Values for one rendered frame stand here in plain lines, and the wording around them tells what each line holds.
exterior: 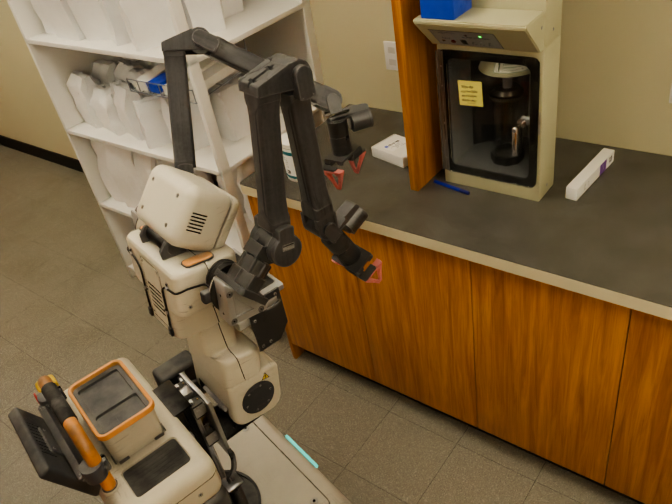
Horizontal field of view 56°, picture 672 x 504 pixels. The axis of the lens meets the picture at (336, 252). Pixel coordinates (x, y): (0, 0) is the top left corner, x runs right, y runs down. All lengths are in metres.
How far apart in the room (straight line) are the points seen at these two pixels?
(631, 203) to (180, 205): 1.28
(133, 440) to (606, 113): 1.74
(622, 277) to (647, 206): 0.34
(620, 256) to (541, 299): 0.24
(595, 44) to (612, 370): 1.00
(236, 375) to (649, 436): 1.18
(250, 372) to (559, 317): 0.87
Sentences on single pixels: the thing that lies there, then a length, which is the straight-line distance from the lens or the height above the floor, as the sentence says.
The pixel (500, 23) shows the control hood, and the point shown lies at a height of 1.51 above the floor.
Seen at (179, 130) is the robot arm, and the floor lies 1.38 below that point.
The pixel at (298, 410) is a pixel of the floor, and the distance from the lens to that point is 2.73.
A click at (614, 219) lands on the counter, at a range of 1.97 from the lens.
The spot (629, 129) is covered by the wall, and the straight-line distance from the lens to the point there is 2.33.
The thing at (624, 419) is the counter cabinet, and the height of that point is 0.45.
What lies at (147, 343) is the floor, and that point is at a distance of 3.29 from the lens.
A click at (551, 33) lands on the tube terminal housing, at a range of 1.84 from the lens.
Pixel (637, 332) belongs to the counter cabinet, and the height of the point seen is 0.80.
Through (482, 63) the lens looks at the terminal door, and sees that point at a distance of 1.89.
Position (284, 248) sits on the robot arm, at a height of 1.25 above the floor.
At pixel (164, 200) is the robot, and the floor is 1.35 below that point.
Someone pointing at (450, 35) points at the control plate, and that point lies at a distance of 1.83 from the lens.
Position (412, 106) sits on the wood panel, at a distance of 1.98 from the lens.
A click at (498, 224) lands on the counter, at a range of 1.93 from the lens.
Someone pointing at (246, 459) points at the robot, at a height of 0.28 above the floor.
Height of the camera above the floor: 2.05
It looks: 36 degrees down
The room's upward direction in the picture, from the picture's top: 11 degrees counter-clockwise
